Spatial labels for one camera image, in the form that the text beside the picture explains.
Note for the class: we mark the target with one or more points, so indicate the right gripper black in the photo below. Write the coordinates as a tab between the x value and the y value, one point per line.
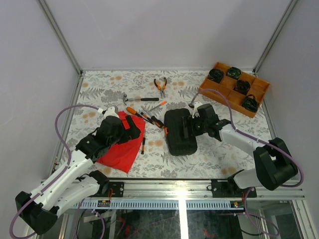
191	122

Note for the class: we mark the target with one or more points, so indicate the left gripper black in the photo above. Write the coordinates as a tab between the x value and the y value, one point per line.
133	132

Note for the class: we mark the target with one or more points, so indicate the black orange screwdriver large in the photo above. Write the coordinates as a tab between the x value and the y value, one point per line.
156	121

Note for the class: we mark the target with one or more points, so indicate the black plastic tool case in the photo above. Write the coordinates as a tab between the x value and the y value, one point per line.
179	140

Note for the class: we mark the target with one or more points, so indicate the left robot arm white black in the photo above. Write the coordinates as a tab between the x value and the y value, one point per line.
42	207

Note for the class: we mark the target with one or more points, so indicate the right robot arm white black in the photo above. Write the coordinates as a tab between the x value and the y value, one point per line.
273	163

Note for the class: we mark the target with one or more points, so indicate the thin black precision screwdriver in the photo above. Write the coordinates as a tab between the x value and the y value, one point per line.
144	110

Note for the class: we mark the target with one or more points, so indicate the small black orange screwdriver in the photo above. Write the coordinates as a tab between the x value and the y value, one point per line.
143	146

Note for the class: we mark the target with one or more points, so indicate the orange black screwdriver left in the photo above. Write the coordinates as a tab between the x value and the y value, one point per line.
133	112

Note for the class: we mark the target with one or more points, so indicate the red cloth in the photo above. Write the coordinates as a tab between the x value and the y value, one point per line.
122	156

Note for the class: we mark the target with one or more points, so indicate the small hammer black grip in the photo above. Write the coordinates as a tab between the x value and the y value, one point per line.
126	99

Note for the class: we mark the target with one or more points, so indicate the small orange tipped precision screwdriver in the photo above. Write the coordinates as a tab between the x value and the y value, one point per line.
161	104

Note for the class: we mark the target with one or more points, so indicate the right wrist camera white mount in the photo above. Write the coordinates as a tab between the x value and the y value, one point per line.
196	105

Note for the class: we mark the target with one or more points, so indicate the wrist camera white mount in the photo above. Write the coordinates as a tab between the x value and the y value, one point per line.
196	105
109	112

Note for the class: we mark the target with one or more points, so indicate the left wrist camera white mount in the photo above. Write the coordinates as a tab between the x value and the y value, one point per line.
109	112

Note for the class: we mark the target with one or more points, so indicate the orange handled pliers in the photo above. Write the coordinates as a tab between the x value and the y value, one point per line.
161	88

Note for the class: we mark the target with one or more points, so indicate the aluminium frame rail front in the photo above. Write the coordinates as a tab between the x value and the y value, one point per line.
216	193

